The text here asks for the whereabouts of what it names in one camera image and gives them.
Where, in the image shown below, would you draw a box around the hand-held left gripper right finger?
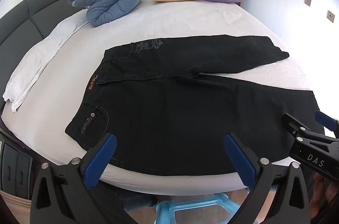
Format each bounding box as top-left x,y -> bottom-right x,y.
223,132 -> 311,224

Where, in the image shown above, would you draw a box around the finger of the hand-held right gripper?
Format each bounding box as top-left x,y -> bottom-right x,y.
281,113 -> 311,144
315,111 -> 339,139

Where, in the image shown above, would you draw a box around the dark nightstand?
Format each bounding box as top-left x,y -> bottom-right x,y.
0,131 -> 35,200

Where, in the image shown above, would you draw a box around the dark grey bed headboard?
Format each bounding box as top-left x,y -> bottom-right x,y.
0,0 -> 80,76

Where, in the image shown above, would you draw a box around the black denim pants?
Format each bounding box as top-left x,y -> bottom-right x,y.
65,35 -> 325,177

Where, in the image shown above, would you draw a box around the white pillow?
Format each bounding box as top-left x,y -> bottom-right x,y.
3,19 -> 88,113

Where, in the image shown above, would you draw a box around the blue plastic stool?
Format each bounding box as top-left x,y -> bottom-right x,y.
124,192 -> 252,224

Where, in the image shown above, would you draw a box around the person's right hand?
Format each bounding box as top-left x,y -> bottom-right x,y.
308,172 -> 339,223

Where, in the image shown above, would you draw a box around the bed with white sheet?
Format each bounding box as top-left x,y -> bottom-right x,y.
0,0 -> 320,194

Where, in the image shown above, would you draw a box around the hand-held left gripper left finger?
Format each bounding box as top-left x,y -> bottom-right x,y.
30,133 -> 138,224

